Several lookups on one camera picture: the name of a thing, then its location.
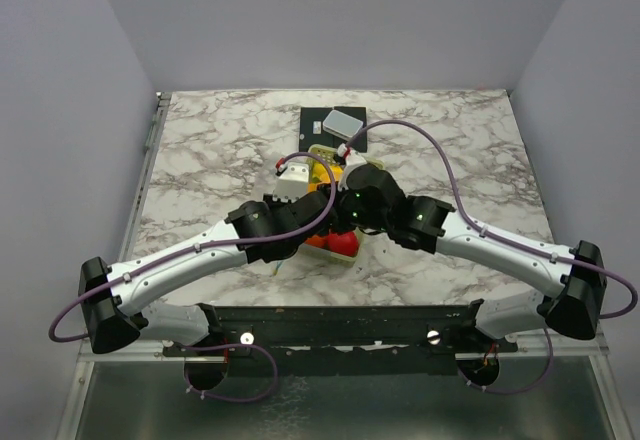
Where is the clear zip top bag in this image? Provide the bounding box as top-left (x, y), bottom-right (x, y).
top-left (271, 260), bottom-right (284, 277)

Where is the pale green plastic basket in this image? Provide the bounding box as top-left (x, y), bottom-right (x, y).
top-left (300, 144), bottom-right (365, 266)

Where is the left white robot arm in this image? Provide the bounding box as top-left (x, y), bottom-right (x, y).
top-left (78, 184), bottom-right (337, 354)

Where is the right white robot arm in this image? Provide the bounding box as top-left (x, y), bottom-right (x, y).
top-left (336, 163), bottom-right (607, 351)

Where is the orange tangerine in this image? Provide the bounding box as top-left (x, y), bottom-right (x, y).
top-left (305, 234), bottom-right (328, 249)

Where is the red apple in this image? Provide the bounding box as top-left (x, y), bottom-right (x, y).
top-left (327, 231), bottom-right (360, 257)

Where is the yellow banana bunch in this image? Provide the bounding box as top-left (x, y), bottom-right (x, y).
top-left (311, 162), bottom-right (343, 184)

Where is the grey white small box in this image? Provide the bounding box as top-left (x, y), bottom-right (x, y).
top-left (322, 109), bottom-right (364, 141)

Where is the black flat box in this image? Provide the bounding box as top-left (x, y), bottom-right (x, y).
top-left (298, 106), bottom-right (368, 151)

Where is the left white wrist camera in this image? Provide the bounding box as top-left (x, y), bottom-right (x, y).
top-left (272, 160), bottom-right (310, 203)

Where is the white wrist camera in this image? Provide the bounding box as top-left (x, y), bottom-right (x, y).
top-left (334, 143), bottom-right (367, 190)
top-left (272, 160), bottom-right (310, 203)

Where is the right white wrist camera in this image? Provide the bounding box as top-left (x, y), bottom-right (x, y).
top-left (334, 143), bottom-right (367, 190)

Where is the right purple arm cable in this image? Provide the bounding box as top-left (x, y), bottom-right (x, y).
top-left (344, 119), bottom-right (640, 321)

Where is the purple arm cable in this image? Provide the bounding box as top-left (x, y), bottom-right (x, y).
top-left (48, 152), bottom-right (337, 344)
top-left (344, 119), bottom-right (640, 321)

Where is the black metal base rail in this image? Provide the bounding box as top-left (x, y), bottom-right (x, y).
top-left (119, 303), bottom-right (591, 379)

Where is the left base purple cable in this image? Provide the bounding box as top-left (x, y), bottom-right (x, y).
top-left (183, 342), bottom-right (280, 404)

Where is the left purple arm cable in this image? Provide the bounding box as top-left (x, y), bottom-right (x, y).
top-left (48, 152), bottom-right (337, 344)

